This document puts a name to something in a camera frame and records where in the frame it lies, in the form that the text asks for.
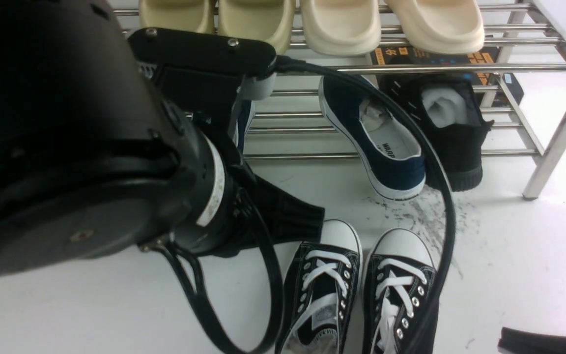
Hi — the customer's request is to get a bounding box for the black knit sneaker right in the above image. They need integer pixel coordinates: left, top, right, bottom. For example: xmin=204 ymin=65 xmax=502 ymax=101
xmin=378 ymin=73 xmax=494 ymax=191

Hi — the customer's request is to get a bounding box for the navy canvas shoe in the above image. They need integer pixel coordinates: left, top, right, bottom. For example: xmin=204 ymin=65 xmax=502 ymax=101
xmin=318 ymin=77 xmax=426 ymax=200
xmin=233 ymin=100 xmax=255 ymax=154

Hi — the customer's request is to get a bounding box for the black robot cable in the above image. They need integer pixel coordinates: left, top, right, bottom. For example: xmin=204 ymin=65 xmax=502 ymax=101
xmin=155 ymin=55 xmax=457 ymax=354

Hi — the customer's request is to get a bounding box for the black orange book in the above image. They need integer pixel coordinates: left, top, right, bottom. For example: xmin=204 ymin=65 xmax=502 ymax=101
xmin=369 ymin=46 xmax=525 ymax=107

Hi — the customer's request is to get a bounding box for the cream slipper left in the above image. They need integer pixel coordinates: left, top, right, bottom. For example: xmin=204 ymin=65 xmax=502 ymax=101
xmin=299 ymin=0 xmax=382 ymax=57

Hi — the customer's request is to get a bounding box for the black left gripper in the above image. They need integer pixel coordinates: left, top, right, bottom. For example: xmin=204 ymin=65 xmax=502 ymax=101
xmin=193 ymin=118 xmax=325 ymax=258

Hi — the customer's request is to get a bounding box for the stainless steel shoe rack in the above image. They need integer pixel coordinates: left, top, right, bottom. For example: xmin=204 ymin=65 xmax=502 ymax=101
xmin=111 ymin=0 xmax=566 ymax=201

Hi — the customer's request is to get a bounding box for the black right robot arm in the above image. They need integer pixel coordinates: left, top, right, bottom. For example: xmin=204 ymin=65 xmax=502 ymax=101
xmin=497 ymin=327 xmax=566 ymax=354

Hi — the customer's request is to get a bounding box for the cream slipper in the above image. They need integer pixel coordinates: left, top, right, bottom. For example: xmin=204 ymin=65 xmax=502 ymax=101
xmin=299 ymin=0 xmax=382 ymax=57
xmin=384 ymin=0 xmax=485 ymax=55

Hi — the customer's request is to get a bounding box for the black canvas sneaker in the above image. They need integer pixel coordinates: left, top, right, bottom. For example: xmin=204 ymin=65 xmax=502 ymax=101
xmin=275 ymin=219 xmax=363 ymax=354
xmin=362 ymin=228 xmax=439 ymax=354

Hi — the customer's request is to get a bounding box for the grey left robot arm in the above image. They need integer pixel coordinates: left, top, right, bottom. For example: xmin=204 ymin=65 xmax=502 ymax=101
xmin=0 ymin=0 xmax=324 ymax=276

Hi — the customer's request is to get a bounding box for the navy canvas shoe left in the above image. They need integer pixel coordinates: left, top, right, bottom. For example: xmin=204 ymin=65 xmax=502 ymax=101
xmin=233 ymin=100 xmax=255 ymax=154

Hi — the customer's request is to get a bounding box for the olive green slipper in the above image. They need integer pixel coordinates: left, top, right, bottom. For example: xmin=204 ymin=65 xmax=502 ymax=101
xmin=218 ymin=0 xmax=296 ymax=55
xmin=139 ymin=0 xmax=217 ymax=34

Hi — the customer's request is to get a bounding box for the olive green slipper right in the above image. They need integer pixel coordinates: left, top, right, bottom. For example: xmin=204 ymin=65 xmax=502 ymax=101
xmin=218 ymin=0 xmax=296 ymax=55

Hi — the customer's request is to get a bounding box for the olive green slipper left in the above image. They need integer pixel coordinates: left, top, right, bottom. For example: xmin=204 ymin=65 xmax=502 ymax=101
xmin=139 ymin=0 xmax=217 ymax=34

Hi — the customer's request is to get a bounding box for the navy canvas shoe right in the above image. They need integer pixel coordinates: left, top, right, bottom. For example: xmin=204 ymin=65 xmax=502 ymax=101
xmin=318 ymin=77 xmax=426 ymax=200

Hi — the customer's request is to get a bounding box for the cream slipper right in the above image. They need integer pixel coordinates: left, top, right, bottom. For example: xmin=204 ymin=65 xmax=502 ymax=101
xmin=384 ymin=0 xmax=485 ymax=55

